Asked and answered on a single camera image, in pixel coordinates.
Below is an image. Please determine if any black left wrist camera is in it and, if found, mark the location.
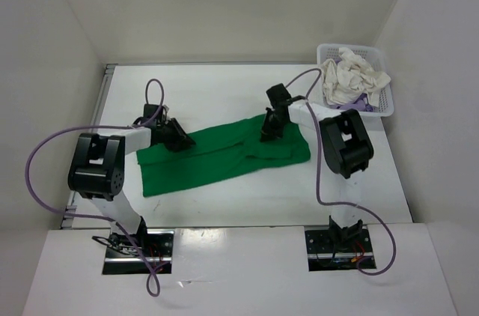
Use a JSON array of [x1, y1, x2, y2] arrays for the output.
[[142, 103, 168, 124]]

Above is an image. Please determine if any white t shirt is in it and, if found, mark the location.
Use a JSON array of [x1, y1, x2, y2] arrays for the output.
[[320, 47, 391, 112]]

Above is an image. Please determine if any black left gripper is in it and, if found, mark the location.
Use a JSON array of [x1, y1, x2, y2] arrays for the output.
[[157, 118, 195, 153]]

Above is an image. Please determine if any green t shirt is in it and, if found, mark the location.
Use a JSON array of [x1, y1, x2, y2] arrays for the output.
[[136, 115, 311, 198]]

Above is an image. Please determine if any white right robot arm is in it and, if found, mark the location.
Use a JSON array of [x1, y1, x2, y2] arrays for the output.
[[260, 96, 374, 251]]

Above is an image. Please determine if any white plastic basket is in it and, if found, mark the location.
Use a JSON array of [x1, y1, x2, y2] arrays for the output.
[[317, 43, 394, 118]]

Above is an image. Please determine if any lavender t shirt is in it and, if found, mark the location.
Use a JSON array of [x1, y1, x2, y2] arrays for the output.
[[329, 94, 375, 112]]

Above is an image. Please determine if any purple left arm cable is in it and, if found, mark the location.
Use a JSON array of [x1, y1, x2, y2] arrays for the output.
[[24, 78, 169, 298]]

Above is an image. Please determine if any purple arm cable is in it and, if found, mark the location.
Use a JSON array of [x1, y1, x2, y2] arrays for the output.
[[284, 68, 397, 276], [24, 78, 169, 298]]

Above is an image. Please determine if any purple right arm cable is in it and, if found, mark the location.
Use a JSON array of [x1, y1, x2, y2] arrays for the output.
[[284, 68, 397, 276]]

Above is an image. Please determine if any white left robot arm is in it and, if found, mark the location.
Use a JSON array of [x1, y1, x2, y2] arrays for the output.
[[67, 117, 195, 256]]

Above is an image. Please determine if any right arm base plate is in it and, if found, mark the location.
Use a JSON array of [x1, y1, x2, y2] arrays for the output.
[[305, 226, 376, 272]]

